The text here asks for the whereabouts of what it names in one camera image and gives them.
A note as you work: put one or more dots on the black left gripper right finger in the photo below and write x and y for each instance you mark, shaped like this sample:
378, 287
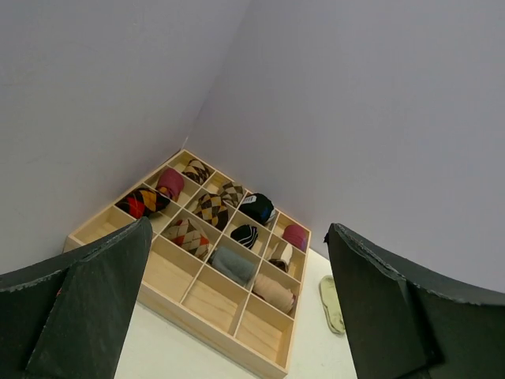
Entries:
406, 321

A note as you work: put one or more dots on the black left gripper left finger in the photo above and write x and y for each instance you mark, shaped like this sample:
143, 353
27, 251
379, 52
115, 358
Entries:
68, 316

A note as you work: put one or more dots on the cream ankle sock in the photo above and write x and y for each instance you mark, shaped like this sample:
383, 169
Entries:
331, 305

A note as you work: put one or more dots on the red orange argyle rolled sock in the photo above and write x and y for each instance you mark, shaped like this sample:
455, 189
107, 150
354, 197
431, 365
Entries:
143, 202

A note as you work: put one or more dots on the cream brown rolled sock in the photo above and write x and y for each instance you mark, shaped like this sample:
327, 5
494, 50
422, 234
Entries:
281, 256

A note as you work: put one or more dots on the maroon rolled sock right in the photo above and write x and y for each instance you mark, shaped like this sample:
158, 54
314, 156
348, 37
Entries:
296, 236

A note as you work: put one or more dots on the maroon rolled sock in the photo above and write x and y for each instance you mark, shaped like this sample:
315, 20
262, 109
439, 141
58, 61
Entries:
170, 183
296, 236

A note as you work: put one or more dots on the beige orange argyle rolled sock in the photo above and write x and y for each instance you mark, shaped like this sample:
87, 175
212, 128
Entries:
188, 235

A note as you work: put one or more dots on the wooden compartment sock box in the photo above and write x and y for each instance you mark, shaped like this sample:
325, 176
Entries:
230, 317

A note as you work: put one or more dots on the maroon rolled sock left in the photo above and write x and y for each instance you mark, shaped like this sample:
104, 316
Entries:
170, 183

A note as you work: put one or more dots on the black white striped rolled sock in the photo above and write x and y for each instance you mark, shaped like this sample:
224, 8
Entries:
246, 235

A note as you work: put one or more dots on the brown yellow argyle rolled sock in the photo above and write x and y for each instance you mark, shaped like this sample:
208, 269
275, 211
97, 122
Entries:
211, 209

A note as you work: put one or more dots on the black blue rolled sock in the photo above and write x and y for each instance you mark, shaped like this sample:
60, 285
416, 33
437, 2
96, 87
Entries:
259, 208

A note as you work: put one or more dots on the brown argyle rolled sock corner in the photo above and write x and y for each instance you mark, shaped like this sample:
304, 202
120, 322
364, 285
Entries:
197, 171

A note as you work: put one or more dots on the beige grey argyle rolled sock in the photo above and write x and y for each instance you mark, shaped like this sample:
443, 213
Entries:
231, 193

